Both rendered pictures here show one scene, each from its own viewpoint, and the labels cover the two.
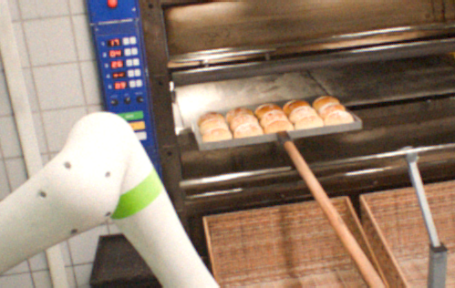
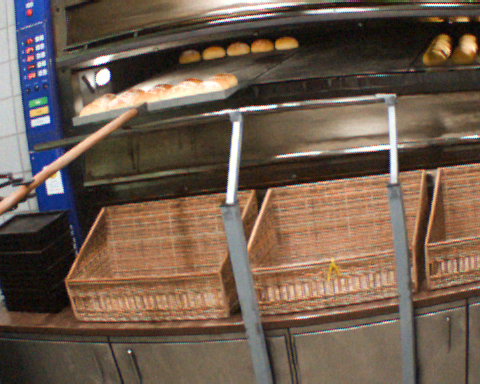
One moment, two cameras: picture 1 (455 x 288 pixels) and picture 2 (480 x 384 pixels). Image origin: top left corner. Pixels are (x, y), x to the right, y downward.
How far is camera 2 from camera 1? 2.62 m
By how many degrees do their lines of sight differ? 26
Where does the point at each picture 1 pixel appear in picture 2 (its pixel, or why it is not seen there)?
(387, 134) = (297, 116)
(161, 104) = (64, 90)
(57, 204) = not seen: outside the picture
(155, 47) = (60, 41)
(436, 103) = (342, 81)
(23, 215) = not seen: outside the picture
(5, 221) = not seen: outside the picture
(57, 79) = not seen: outside the picture
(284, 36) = (162, 17)
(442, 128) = (360, 112)
